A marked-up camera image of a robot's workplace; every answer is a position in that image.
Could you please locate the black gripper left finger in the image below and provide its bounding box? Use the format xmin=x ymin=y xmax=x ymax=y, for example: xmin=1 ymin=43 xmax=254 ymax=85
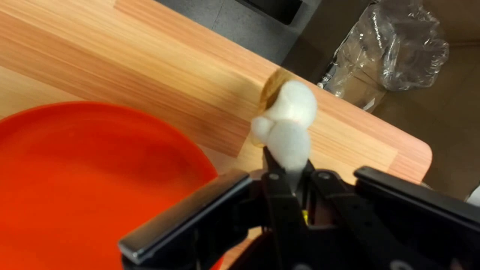
xmin=118 ymin=148 xmax=307 ymax=270

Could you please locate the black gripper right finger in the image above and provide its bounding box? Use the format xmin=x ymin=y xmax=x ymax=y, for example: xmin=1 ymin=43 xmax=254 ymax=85
xmin=298 ymin=160 xmax=480 ymax=270

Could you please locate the orange round plate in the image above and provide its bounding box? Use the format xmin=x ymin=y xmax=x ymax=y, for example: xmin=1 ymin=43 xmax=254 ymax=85
xmin=0 ymin=100 xmax=221 ymax=270

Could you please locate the wooden butcher block counter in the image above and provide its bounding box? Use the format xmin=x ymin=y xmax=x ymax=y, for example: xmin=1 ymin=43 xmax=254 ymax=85
xmin=0 ymin=0 xmax=433 ymax=270

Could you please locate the brown cardboard box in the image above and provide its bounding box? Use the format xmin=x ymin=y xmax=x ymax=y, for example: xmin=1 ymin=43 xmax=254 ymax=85
xmin=281 ymin=0 xmax=480 ymax=200

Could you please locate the clear plastic bag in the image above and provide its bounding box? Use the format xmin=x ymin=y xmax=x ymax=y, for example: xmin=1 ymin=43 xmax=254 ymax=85
xmin=316 ymin=0 xmax=451 ymax=112

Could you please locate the dark grey bin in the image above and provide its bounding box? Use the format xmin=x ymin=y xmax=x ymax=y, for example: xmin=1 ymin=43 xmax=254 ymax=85
xmin=157 ymin=0 xmax=322 ymax=64

